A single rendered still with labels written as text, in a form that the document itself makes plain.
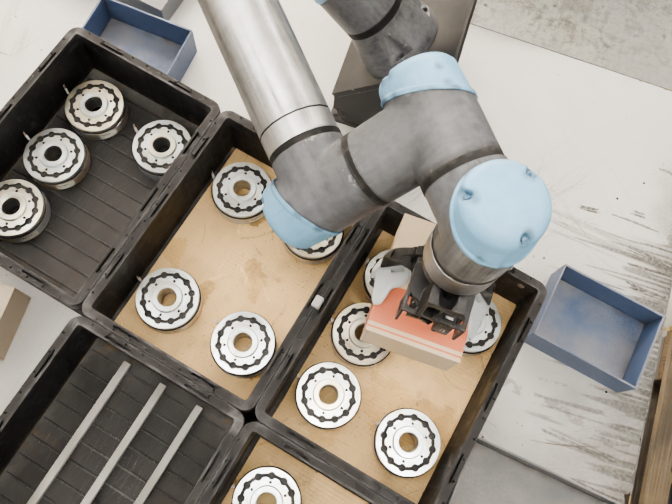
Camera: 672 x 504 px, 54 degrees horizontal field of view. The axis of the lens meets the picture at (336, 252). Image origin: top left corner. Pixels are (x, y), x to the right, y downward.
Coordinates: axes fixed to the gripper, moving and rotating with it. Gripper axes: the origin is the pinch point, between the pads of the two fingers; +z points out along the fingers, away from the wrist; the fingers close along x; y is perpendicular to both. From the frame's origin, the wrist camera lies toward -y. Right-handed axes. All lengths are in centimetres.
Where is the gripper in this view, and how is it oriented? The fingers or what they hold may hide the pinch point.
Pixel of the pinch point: (428, 289)
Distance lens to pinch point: 84.6
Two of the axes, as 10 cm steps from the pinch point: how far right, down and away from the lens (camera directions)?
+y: -3.3, 8.9, -3.0
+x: 9.4, 3.3, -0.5
